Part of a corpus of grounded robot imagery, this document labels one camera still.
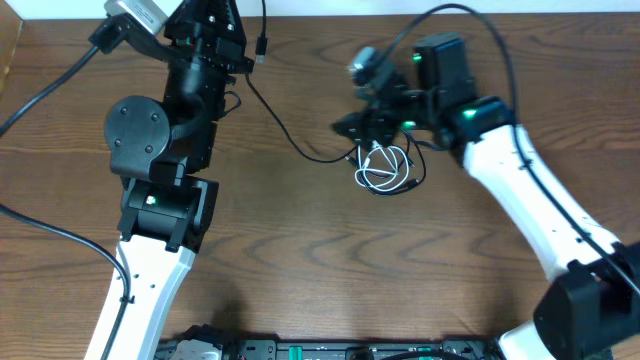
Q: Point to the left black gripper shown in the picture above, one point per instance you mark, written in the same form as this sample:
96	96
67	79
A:
197	41

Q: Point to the cardboard box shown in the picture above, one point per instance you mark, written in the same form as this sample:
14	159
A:
11	27

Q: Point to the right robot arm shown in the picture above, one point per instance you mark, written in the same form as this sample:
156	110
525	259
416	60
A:
592	303

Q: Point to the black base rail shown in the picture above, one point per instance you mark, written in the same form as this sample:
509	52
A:
207	342

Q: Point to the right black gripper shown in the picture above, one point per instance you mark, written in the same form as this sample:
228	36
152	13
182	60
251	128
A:
376	117

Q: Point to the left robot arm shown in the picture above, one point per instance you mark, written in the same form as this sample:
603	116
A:
157	149

